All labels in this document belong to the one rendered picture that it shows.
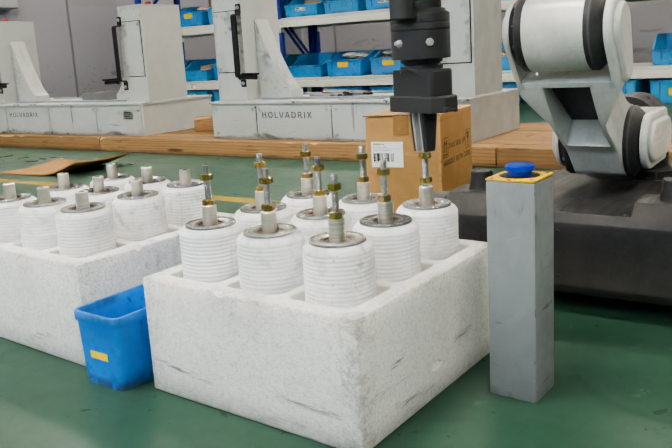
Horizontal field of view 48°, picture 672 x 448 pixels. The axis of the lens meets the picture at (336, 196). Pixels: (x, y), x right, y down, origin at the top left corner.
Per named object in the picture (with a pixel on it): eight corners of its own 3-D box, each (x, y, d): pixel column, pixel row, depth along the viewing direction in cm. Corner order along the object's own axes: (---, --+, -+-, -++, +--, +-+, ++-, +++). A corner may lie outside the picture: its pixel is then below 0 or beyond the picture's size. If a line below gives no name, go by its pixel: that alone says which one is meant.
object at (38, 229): (65, 286, 148) (53, 196, 145) (94, 293, 142) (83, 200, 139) (20, 301, 141) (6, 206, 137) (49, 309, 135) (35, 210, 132)
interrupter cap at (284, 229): (235, 240, 103) (235, 236, 103) (253, 227, 110) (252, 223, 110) (288, 240, 101) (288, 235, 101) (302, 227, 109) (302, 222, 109)
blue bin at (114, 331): (212, 320, 144) (206, 260, 142) (255, 330, 138) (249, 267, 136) (78, 380, 121) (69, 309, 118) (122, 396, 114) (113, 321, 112)
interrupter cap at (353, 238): (322, 253, 94) (322, 248, 94) (300, 241, 101) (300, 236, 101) (376, 244, 97) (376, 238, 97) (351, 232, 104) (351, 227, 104)
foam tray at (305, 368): (310, 310, 147) (304, 220, 143) (496, 348, 124) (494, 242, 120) (154, 388, 116) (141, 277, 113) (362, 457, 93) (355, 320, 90)
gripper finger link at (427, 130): (419, 152, 114) (418, 111, 113) (434, 149, 116) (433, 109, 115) (427, 153, 113) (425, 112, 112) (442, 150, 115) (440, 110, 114)
